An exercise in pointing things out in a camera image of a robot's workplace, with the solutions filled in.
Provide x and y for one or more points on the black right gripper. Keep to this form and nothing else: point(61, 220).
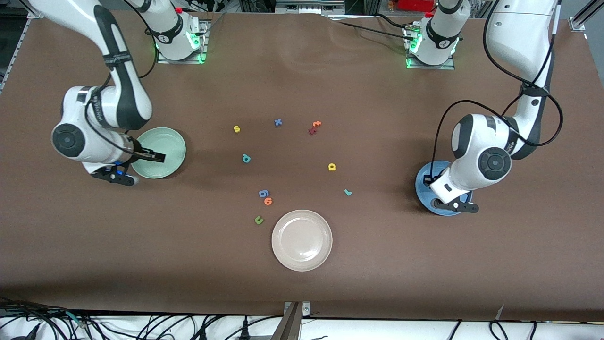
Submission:
point(141, 152)

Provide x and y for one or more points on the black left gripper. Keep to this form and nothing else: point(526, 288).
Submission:
point(436, 177)

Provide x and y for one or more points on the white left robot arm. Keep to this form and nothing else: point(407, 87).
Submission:
point(493, 163)

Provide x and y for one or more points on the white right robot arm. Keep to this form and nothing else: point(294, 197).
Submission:
point(71, 139)

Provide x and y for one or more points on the blue plate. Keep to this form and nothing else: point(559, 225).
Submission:
point(422, 191)

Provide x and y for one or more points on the green plate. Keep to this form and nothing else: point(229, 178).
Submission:
point(170, 141)

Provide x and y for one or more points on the beige plate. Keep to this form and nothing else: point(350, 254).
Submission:
point(302, 241)

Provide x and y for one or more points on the brown table mat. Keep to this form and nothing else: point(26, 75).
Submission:
point(302, 283)

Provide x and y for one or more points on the red box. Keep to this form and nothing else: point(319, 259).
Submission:
point(415, 4)

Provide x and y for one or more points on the black power plug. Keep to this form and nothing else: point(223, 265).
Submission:
point(245, 328)

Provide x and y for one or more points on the grey device box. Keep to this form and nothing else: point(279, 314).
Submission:
point(309, 5)

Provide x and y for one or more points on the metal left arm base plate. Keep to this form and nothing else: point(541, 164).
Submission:
point(448, 67)

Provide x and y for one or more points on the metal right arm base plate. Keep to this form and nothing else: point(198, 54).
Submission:
point(203, 42)

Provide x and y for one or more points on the metal table bracket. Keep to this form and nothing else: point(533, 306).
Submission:
point(292, 321)

